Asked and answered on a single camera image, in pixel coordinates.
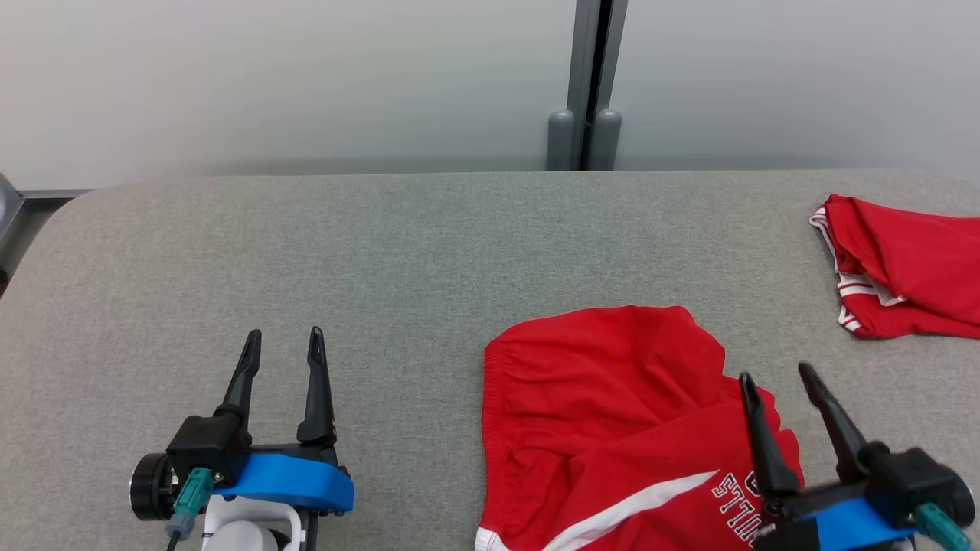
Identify blue-banded right gripper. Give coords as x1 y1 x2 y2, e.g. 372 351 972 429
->
739 362 916 551

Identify blue-banded left gripper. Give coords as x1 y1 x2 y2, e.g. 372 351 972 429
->
214 326 355 514

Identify red Bulls shorts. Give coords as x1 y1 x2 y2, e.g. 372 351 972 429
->
475 305 805 551

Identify red Bulls 23 jersey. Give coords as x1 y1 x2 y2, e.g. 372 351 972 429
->
809 194 980 340

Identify grey fabric padded surface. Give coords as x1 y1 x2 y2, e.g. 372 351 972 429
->
0 170 980 551

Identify teal camera cable connector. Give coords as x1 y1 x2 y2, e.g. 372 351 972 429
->
167 467 217 551
915 503 977 551

